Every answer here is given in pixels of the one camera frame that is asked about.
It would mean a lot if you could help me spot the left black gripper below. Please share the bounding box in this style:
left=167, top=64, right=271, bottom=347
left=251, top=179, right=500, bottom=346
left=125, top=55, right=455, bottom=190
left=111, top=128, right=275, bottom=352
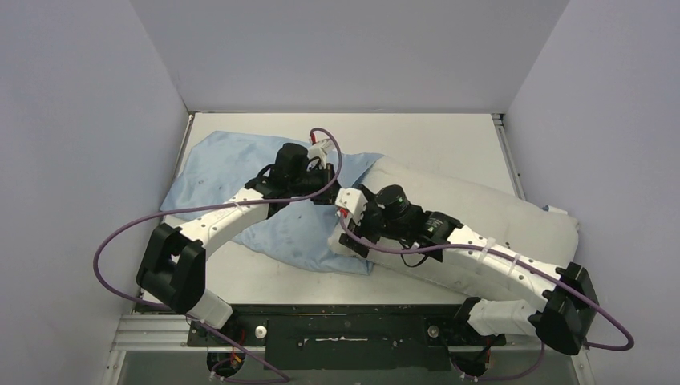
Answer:
left=289, top=163, right=342, bottom=205

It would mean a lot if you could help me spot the light blue pillowcase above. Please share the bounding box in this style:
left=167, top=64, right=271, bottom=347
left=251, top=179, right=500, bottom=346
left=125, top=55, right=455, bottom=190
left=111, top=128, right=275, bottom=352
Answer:
left=159, top=130, right=385, bottom=276

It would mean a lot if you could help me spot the white pillow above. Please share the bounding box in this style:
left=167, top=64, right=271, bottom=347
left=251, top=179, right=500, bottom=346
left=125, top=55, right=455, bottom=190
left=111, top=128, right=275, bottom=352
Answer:
left=362, top=157, right=579, bottom=304

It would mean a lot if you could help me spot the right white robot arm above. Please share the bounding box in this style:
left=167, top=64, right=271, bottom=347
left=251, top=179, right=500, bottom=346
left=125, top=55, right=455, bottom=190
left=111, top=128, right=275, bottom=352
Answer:
left=334, top=184, right=599, bottom=355

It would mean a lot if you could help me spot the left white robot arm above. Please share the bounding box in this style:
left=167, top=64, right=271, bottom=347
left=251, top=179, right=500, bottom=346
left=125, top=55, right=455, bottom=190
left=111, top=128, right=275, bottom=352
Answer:
left=136, top=139, right=342, bottom=345

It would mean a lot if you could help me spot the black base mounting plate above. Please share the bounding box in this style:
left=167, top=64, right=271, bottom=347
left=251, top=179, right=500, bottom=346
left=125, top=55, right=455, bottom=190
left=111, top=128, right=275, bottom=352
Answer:
left=183, top=305, right=508, bottom=376

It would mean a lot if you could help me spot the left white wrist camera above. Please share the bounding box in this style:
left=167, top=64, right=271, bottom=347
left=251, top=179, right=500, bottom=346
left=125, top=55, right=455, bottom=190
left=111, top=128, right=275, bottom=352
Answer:
left=307, top=139, right=334, bottom=169

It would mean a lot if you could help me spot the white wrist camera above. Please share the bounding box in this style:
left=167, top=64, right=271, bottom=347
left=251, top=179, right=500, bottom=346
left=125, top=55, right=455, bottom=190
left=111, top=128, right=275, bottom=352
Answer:
left=307, top=139, right=334, bottom=169
left=334, top=188, right=368, bottom=225

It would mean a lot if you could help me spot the black loop cable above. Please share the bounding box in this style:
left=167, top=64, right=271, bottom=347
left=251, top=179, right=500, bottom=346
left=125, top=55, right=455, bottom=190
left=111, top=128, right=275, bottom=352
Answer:
left=398, top=249, right=431, bottom=270

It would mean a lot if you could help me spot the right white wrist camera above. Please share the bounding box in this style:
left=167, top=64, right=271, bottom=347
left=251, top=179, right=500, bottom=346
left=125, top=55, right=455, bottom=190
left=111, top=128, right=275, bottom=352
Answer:
left=334, top=188, right=368, bottom=225

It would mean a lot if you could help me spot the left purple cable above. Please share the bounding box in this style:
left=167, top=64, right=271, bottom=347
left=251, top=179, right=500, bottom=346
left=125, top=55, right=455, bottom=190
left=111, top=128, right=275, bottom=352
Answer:
left=92, top=127, right=344, bottom=385

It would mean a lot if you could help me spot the purple cable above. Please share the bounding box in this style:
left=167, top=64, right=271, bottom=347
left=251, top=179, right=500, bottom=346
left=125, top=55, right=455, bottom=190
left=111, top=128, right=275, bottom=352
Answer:
left=338, top=212, right=636, bottom=353
left=92, top=127, right=344, bottom=385

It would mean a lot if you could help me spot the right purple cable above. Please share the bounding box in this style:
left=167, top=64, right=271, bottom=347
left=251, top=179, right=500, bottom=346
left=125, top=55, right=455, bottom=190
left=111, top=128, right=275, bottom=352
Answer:
left=338, top=212, right=636, bottom=353

